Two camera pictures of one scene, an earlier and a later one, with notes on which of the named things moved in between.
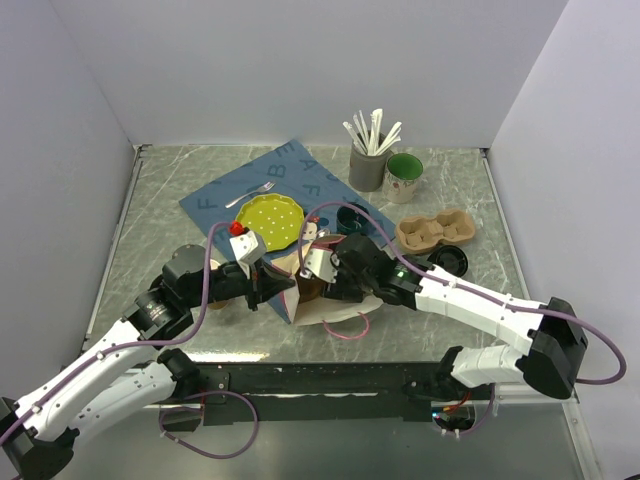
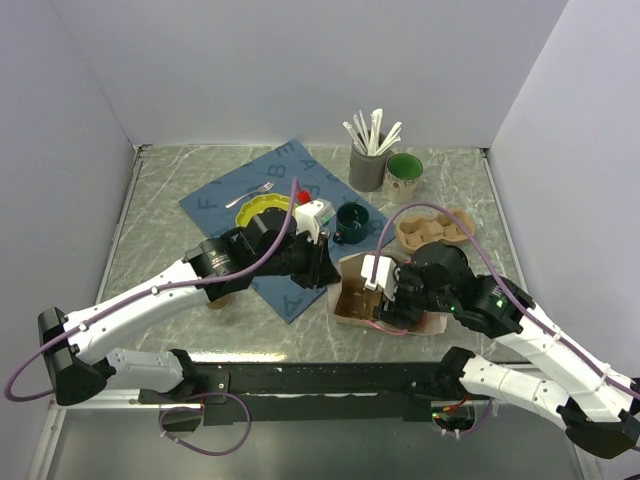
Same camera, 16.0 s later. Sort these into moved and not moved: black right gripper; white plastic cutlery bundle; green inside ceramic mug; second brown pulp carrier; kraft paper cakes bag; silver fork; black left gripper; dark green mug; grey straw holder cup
Moved: black left gripper; black right gripper; kraft paper cakes bag
Not moved: green inside ceramic mug; white plastic cutlery bundle; dark green mug; grey straw holder cup; second brown pulp carrier; silver fork
